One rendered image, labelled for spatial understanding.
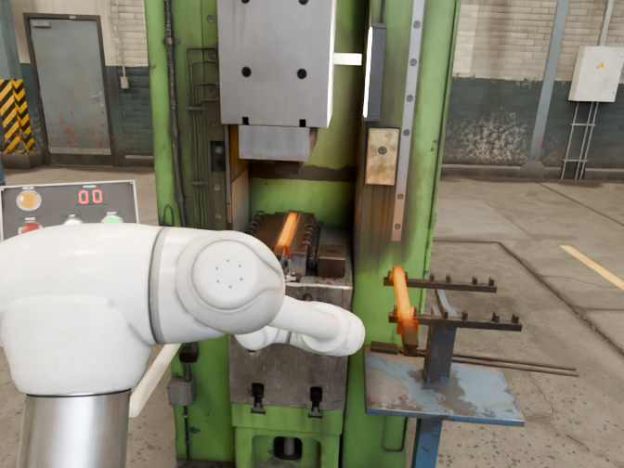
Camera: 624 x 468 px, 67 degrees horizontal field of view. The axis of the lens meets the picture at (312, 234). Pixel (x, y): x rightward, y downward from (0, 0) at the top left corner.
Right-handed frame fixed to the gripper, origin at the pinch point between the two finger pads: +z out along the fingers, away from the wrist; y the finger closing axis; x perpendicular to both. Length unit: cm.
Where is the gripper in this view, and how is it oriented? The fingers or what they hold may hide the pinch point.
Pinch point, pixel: (279, 256)
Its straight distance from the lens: 138.2
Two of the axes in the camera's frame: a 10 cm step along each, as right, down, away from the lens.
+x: 0.3, -9.3, -3.7
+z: 0.7, -3.7, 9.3
